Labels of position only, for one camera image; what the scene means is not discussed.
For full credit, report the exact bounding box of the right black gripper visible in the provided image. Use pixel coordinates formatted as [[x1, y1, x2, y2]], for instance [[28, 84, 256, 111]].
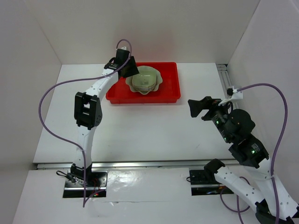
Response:
[[186, 95, 233, 141]]

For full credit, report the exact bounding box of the green square plate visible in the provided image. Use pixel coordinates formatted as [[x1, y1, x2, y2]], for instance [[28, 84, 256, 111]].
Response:
[[132, 71, 157, 87]]

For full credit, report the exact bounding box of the large green scalloped bowl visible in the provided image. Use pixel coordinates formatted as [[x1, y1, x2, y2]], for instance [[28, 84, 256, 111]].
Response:
[[125, 66, 163, 95]]

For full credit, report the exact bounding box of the yellow square plate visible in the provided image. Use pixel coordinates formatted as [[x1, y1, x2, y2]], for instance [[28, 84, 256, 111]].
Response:
[[133, 86, 155, 92]]

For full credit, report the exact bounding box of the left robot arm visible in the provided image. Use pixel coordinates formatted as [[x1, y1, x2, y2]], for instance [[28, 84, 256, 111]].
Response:
[[71, 47, 138, 186]]

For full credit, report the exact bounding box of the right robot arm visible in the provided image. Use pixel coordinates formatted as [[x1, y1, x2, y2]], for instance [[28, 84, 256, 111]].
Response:
[[188, 97, 299, 224]]

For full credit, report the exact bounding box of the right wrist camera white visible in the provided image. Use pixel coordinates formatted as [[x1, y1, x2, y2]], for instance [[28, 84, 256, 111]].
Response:
[[218, 85, 243, 106]]

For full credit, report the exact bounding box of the aluminium rail right side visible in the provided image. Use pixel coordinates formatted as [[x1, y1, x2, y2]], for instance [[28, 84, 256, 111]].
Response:
[[216, 64, 233, 98]]

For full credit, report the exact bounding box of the aluminium rail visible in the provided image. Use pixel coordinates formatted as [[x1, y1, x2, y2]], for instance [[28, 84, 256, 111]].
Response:
[[35, 159, 239, 170], [216, 64, 233, 98]]

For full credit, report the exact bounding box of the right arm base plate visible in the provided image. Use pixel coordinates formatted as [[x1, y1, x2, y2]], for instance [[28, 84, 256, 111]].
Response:
[[186, 169, 233, 196]]

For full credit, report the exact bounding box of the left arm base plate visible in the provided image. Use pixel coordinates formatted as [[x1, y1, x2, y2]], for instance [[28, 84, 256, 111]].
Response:
[[56, 170, 108, 198]]

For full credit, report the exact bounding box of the aluminium rail front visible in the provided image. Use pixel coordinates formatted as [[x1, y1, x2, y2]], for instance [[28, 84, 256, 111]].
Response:
[[35, 159, 239, 170]]

